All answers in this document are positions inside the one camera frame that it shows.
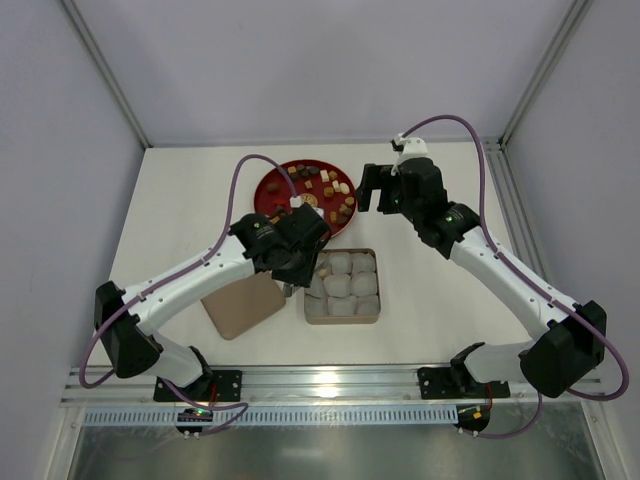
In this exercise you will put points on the frame post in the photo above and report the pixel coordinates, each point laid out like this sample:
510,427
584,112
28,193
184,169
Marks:
100,63
552,54

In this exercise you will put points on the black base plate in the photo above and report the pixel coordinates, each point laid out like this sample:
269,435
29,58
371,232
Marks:
447,383
219,386

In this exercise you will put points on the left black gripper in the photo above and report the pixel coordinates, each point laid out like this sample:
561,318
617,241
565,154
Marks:
292,273

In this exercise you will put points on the red round tray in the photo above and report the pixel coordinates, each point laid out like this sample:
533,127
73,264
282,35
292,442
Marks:
301,182

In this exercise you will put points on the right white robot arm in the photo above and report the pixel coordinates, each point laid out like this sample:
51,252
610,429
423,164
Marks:
562,347

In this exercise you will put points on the left frame post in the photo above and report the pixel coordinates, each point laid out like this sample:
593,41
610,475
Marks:
100,63

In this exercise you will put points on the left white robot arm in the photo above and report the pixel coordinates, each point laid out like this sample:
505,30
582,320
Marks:
127,320

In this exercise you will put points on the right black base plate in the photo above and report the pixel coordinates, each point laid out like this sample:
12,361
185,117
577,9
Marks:
447,383

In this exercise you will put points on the gold square tin lid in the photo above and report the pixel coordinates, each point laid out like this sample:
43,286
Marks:
242,305

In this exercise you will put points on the right frame post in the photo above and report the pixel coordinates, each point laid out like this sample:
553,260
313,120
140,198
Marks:
552,54

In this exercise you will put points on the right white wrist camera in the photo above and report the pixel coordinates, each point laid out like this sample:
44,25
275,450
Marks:
407,148

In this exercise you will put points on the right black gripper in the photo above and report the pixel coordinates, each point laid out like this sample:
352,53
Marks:
388,187

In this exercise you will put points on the gold square tin box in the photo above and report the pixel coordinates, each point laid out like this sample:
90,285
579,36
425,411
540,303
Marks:
351,295

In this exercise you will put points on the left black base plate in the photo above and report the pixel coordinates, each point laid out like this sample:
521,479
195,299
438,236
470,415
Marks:
219,386

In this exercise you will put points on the aluminium rail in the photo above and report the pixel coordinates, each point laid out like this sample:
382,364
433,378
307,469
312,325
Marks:
285,384

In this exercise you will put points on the slotted cable duct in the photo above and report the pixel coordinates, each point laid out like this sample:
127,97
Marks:
279,416

